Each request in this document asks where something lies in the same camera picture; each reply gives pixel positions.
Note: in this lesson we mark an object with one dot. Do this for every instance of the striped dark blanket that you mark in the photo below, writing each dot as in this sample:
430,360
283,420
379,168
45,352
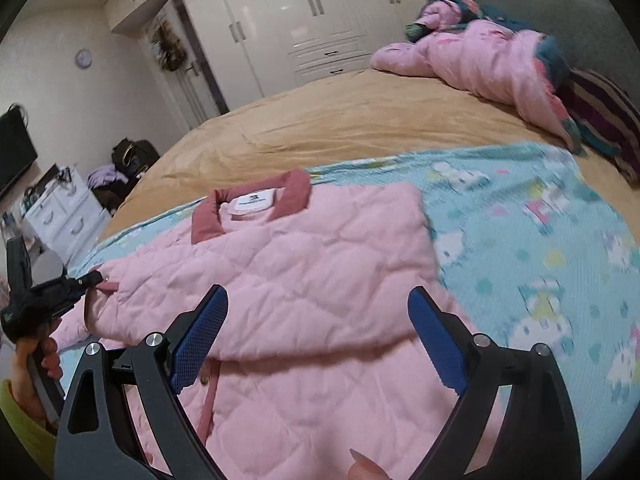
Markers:
607,119

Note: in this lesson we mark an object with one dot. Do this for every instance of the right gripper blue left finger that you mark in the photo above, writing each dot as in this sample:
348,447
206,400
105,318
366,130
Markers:
192,334

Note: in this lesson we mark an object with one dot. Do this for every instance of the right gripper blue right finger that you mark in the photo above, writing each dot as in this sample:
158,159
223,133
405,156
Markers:
443,336

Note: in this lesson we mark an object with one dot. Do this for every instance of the purple clothes pile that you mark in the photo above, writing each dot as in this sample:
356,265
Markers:
105,175

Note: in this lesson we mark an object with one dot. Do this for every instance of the bags hanging on door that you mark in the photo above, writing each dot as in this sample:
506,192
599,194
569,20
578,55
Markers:
166,46

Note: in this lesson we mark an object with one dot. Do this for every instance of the white wardrobe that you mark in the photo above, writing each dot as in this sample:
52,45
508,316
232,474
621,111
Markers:
258,48

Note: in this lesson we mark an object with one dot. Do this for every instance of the black bag on floor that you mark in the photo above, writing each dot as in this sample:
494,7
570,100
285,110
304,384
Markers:
134,158

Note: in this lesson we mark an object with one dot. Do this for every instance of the yellow green sleeve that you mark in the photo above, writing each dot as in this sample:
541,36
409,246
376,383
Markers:
38,442

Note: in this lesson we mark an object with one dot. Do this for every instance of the round wall clock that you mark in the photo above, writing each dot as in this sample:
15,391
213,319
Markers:
83,59

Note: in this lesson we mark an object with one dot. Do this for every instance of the black wall television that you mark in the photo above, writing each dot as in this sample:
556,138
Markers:
17,152

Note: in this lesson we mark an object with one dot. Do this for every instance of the blue cartoon cat blanket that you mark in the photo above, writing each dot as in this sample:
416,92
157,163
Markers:
533,254

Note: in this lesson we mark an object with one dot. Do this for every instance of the pink quilted jacket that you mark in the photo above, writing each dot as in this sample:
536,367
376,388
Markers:
317,357

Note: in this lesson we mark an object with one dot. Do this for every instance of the pink floral duvet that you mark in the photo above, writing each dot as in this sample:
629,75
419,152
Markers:
480,50

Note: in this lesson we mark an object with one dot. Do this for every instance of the white drawer chest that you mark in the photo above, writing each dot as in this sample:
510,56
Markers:
67,217

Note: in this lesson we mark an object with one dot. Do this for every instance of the person's right hand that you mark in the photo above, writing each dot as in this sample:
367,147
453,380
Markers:
365,469

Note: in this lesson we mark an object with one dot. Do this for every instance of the tan bed sheet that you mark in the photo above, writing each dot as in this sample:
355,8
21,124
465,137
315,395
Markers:
364,114

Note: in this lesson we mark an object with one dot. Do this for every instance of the grey quilted headboard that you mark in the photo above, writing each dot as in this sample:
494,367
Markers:
590,33

